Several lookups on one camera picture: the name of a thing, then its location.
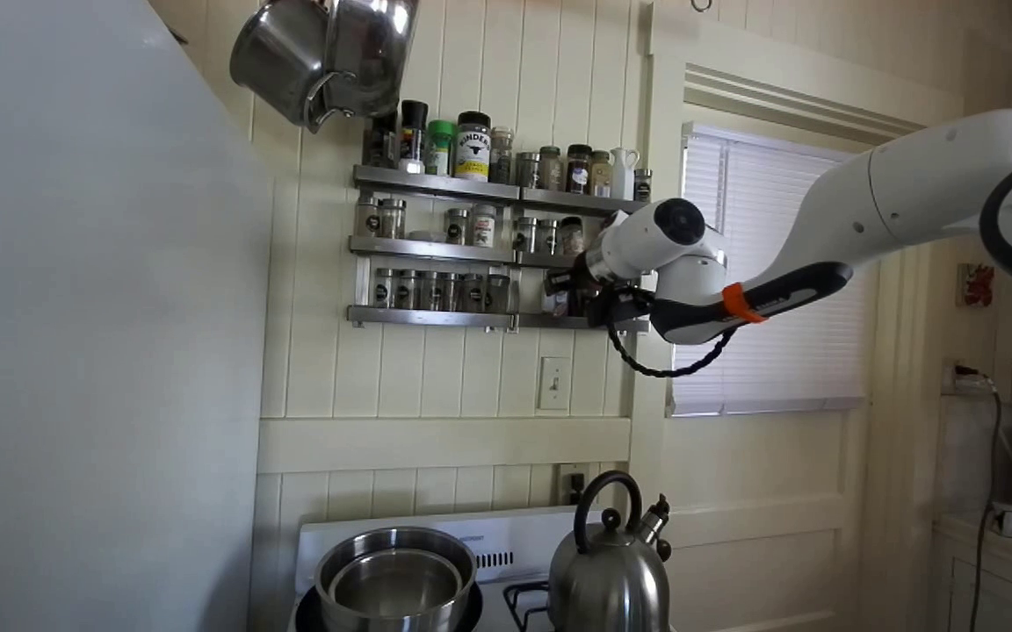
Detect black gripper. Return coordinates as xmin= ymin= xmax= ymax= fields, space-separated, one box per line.
xmin=543 ymin=257 xmax=646 ymax=325

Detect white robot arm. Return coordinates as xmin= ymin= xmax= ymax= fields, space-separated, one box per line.
xmin=549 ymin=110 xmax=1012 ymax=345

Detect green lid spice jar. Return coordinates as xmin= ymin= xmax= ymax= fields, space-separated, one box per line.
xmin=427 ymin=118 xmax=456 ymax=177

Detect white window blind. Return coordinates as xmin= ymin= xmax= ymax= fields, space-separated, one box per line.
xmin=671 ymin=123 xmax=876 ymax=419

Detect white gas stove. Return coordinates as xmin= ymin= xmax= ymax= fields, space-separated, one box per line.
xmin=290 ymin=510 xmax=573 ymax=632

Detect hanging steel pots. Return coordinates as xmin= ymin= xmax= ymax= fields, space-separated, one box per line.
xmin=229 ymin=0 xmax=418 ymax=130

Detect white refrigerator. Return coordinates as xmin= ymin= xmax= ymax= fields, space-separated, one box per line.
xmin=0 ymin=0 xmax=271 ymax=632

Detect wall light switch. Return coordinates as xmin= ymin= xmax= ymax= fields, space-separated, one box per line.
xmin=538 ymin=356 xmax=570 ymax=411

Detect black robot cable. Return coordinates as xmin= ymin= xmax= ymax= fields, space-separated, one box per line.
xmin=606 ymin=311 xmax=749 ymax=380

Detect metal wall spice rack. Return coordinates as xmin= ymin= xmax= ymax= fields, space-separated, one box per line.
xmin=344 ymin=165 xmax=637 ymax=331

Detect steel kettle with black handle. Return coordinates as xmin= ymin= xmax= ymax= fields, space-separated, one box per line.
xmin=549 ymin=472 xmax=671 ymax=632

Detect steel saucepan black handle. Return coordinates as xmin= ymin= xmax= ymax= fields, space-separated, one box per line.
xmin=317 ymin=525 xmax=475 ymax=604

